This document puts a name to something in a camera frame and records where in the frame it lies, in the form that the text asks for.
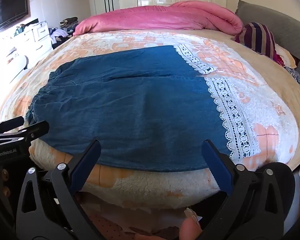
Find blue pants with lace trim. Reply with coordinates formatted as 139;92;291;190
25;44;262;173

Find pink comforter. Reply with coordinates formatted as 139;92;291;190
73;0;244;37

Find pink dotted clothing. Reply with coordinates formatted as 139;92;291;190
84;204;182;240

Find pile of clothes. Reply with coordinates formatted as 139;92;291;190
49;17;80;48

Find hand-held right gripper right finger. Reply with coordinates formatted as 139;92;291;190
201;140;297;240

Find white dresser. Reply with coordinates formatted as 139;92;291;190
12;19;53;57

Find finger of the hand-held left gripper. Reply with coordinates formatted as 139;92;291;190
0;120;50;147
0;116;24;137

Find orange and white printed blanket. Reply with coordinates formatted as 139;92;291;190
0;29;300;210

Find person's right hand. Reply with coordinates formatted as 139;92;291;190
179;207;203;240

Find grey headboard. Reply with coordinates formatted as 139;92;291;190
235;0;300;68

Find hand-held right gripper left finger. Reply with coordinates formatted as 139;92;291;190
16;139;102;240

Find black wall television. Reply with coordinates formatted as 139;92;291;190
0;0;30;32

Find striped pillow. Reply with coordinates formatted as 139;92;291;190
234;22;278;60

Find yellow patterned pillow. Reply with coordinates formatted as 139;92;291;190
274;43;297;68

